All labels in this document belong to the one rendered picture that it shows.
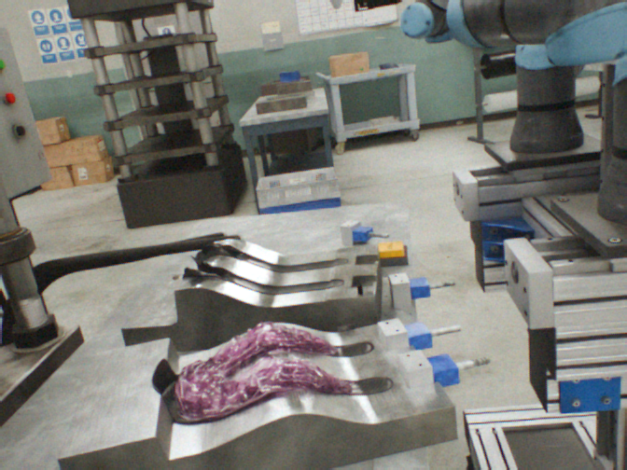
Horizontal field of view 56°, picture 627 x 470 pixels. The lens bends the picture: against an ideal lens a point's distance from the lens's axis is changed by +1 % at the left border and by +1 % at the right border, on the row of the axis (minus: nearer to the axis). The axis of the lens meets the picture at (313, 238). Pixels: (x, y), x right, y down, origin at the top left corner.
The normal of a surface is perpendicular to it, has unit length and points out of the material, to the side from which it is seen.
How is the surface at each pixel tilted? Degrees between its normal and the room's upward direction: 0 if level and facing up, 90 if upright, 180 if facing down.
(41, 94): 90
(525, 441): 0
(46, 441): 0
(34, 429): 0
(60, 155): 88
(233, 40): 90
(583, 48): 93
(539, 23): 114
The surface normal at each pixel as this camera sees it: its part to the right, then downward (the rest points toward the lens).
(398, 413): -0.14, -0.93
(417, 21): -0.48, 0.35
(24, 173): 0.98, -0.09
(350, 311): -0.13, 0.34
